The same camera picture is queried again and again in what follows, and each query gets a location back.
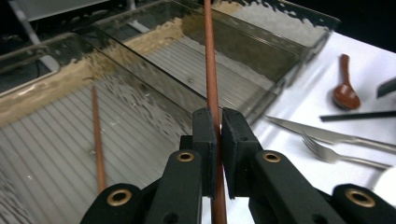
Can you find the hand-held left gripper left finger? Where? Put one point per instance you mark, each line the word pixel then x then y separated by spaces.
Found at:
pixel 199 140

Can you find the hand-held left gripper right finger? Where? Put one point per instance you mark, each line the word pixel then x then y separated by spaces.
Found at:
pixel 236 146

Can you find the black chopstick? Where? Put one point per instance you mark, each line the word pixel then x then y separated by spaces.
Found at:
pixel 358 114
pixel 358 118

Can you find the red-brown wooden spoon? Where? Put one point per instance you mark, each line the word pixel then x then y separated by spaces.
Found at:
pixel 345 95

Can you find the steel table knife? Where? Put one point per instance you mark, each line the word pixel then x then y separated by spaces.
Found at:
pixel 311 130

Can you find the smoky clear plastic bin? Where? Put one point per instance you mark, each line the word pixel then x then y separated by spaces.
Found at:
pixel 56 149
pixel 180 65
pixel 274 28

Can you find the brown wooden chopstick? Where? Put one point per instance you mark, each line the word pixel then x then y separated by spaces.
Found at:
pixel 210 62
pixel 98 140

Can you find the steel fork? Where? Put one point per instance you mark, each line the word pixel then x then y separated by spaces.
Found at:
pixel 323 154

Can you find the white board table cover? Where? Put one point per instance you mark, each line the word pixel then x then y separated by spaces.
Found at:
pixel 311 90

